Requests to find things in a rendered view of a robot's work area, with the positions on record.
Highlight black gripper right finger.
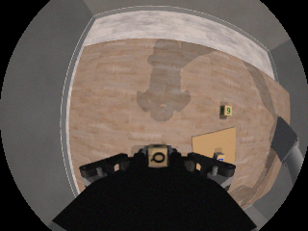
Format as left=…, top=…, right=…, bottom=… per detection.
left=167, top=145, right=236, bottom=191

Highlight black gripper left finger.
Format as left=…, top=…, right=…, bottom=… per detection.
left=79, top=145, right=149, bottom=187

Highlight tan flat mat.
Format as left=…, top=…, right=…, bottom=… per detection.
left=192, top=127, right=236, bottom=165

